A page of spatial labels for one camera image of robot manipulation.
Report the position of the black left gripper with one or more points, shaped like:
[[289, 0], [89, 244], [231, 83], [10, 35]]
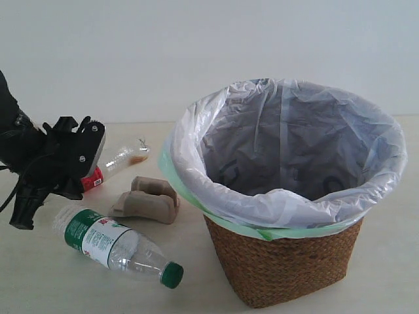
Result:
[[68, 151]]

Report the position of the woven wicker waste basket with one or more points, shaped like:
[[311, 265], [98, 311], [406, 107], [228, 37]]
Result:
[[267, 273]]

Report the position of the green label clear water bottle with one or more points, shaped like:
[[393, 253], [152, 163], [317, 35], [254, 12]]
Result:
[[115, 246]]

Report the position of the white and green bin liner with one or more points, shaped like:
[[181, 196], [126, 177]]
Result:
[[272, 159]]

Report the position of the red label clear plastic bottle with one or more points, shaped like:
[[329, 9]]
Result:
[[115, 158]]

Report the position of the beige moulded pulp cardboard piece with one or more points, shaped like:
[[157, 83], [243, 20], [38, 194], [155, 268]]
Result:
[[148, 198]]

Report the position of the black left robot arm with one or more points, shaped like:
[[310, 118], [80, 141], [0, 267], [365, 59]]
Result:
[[19, 135]]

